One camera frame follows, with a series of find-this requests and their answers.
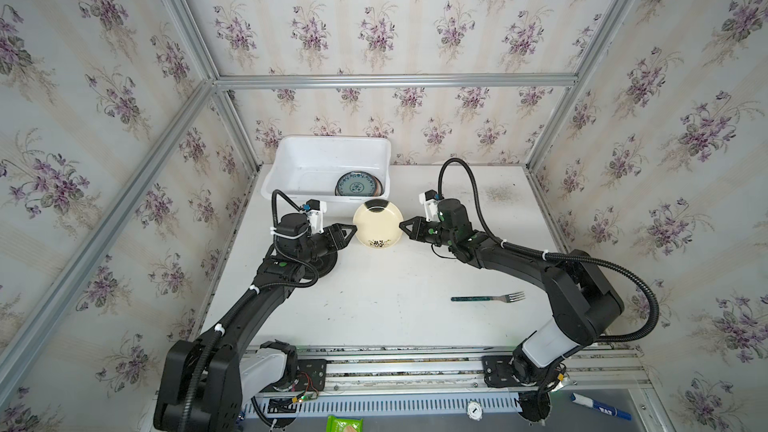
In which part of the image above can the small round gauge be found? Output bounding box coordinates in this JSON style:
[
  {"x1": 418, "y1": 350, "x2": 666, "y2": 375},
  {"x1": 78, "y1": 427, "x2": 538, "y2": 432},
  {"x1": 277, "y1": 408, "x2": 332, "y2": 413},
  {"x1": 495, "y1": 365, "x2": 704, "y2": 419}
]
[{"x1": 466, "y1": 400, "x2": 483, "y2": 422}]

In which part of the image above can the blue white marker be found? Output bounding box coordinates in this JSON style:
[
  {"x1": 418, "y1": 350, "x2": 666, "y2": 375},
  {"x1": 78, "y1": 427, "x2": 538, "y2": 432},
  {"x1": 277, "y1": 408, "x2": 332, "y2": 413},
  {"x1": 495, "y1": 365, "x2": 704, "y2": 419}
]
[{"x1": 570, "y1": 393, "x2": 632, "y2": 421}]

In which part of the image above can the cream plate with black patch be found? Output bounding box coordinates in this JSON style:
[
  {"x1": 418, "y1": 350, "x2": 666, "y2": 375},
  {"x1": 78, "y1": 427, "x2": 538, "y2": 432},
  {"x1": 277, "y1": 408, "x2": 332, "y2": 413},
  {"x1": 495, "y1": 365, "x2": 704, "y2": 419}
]
[{"x1": 353, "y1": 199, "x2": 404, "y2": 249}]

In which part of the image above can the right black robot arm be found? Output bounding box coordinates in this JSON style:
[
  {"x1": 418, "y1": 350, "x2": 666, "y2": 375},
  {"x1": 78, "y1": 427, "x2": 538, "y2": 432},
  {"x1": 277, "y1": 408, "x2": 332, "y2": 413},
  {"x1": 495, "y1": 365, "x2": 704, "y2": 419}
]
[{"x1": 399, "y1": 199, "x2": 624, "y2": 386}]

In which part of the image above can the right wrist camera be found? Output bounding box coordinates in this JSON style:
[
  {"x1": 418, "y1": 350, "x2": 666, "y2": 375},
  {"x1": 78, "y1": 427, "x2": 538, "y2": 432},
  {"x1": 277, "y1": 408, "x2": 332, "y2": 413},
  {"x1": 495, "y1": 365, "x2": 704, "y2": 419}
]
[{"x1": 419, "y1": 189, "x2": 443, "y2": 222}]

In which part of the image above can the white plastic bin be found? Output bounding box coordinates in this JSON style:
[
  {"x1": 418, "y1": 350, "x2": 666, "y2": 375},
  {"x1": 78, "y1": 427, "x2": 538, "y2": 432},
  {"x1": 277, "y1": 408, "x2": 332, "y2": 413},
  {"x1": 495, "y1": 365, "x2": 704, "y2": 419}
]
[{"x1": 261, "y1": 136, "x2": 392, "y2": 218}]

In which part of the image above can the fork with green handle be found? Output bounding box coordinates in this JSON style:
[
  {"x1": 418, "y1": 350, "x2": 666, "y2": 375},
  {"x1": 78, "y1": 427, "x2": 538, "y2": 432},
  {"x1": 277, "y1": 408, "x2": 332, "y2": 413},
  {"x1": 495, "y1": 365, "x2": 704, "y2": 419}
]
[{"x1": 450, "y1": 291, "x2": 526, "y2": 303}]

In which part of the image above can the black round plate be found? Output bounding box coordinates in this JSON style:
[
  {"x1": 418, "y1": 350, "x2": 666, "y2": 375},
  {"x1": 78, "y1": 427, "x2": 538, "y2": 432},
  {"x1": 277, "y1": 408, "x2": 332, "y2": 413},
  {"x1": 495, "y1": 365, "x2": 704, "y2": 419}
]
[{"x1": 301, "y1": 246, "x2": 338, "y2": 280}]

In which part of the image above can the teal patterned plate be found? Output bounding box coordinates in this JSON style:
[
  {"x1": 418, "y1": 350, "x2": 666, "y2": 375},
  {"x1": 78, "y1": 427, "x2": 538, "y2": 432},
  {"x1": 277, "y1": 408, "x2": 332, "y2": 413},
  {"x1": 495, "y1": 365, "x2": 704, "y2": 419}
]
[{"x1": 334, "y1": 171, "x2": 383, "y2": 197}]

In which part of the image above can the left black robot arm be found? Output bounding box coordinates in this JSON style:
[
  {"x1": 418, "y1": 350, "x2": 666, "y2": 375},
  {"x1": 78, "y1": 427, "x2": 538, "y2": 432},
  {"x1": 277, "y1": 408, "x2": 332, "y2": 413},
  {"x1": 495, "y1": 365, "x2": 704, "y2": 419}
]
[{"x1": 153, "y1": 213, "x2": 357, "y2": 431}]

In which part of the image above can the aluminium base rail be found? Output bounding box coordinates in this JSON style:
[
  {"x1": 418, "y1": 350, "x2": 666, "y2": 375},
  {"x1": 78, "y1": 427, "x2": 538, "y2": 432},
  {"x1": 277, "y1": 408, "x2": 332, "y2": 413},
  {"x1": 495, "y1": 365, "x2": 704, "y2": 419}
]
[{"x1": 236, "y1": 341, "x2": 651, "y2": 423}]

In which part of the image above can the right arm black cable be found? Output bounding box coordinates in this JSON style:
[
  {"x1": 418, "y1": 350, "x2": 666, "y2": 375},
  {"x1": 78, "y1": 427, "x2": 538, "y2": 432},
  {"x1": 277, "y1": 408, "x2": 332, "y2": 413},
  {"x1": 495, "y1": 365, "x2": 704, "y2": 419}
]
[{"x1": 437, "y1": 157, "x2": 660, "y2": 344}]

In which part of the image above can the green snack packet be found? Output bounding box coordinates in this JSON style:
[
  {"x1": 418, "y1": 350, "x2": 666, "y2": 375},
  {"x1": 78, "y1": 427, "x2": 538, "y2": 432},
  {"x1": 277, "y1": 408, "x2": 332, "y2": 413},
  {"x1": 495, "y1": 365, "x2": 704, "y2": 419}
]
[{"x1": 325, "y1": 415, "x2": 364, "y2": 432}]

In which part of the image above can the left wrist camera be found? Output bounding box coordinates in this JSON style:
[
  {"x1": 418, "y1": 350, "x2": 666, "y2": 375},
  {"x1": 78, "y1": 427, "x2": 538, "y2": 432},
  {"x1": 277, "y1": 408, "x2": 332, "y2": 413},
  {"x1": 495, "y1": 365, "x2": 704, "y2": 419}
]
[{"x1": 302, "y1": 199, "x2": 327, "y2": 234}]

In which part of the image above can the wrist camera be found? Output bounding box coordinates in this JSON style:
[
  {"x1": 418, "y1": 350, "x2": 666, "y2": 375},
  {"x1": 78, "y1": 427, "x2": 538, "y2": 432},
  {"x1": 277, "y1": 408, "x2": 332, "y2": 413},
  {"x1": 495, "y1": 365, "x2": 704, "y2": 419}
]
[
  {"x1": 302, "y1": 199, "x2": 327, "y2": 234},
  {"x1": 419, "y1": 189, "x2": 443, "y2": 222}
]

